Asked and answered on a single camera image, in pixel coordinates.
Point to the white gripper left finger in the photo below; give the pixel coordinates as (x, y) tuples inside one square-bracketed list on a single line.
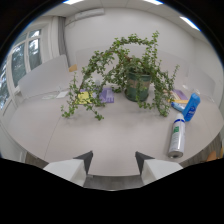
[(71, 168)]

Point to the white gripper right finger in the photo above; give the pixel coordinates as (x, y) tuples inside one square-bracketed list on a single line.
[(156, 169)]

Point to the white disinfectant spray can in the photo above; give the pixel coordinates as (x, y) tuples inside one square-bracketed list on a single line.
[(177, 135)]

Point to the small blue tube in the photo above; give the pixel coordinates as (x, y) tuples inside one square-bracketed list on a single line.
[(177, 106)]

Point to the yellow paper pad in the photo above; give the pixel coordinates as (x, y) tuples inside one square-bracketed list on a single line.
[(83, 98)]

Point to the blue plastic bottle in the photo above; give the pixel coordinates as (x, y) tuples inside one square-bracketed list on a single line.
[(191, 106)]

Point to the purple flat book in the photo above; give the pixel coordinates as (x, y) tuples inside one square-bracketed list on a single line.
[(180, 95)]

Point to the purple box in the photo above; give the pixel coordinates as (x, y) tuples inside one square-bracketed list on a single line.
[(107, 95)]

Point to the dark green plant pot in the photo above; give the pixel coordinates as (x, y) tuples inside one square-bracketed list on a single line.
[(137, 87)]

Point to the white desk partition panel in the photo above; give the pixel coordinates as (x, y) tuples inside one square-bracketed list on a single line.
[(45, 76)]

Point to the trailing green plant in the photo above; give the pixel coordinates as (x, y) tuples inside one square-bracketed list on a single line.
[(128, 71)]

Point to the window with white frame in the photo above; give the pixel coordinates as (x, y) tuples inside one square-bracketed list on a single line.
[(20, 61)]

